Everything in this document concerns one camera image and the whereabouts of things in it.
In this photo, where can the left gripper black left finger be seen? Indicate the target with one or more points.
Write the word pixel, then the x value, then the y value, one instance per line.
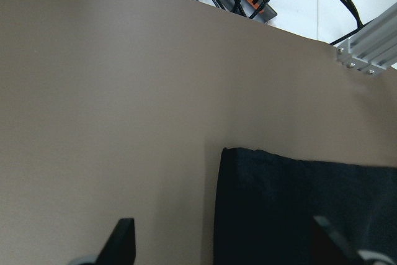
pixel 120 247

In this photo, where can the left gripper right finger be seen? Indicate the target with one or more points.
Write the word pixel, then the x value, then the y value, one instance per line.
pixel 331 247

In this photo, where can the black printed t-shirt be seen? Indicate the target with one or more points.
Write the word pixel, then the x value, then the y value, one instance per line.
pixel 265 204

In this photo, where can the red black power strip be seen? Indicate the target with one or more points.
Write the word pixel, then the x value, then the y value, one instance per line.
pixel 263 16

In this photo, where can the aluminium frame post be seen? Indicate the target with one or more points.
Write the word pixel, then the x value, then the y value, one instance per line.
pixel 372 50

